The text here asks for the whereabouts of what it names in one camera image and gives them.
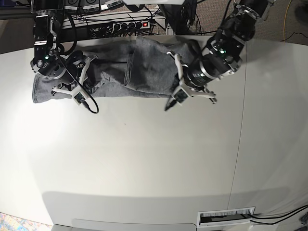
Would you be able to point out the black silver gripper left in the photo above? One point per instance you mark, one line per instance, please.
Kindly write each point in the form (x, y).
(204, 70)

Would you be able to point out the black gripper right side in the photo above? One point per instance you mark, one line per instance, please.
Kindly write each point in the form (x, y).
(70, 65)

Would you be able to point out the grey T-shirt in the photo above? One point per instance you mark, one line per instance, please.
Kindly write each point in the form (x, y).
(137, 68)

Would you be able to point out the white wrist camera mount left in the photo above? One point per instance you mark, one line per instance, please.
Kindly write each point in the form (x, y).
(183, 91)

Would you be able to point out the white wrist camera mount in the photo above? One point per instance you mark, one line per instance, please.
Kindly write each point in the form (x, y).
(183, 91)
(79, 94)

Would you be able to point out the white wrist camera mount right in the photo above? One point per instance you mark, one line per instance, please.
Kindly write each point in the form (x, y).
(79, 94)

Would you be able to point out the black power strip red switch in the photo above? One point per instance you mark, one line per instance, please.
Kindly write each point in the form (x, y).
(112, 30)

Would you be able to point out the white cable grommet box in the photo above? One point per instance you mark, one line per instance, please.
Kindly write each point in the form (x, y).
(224, 217)

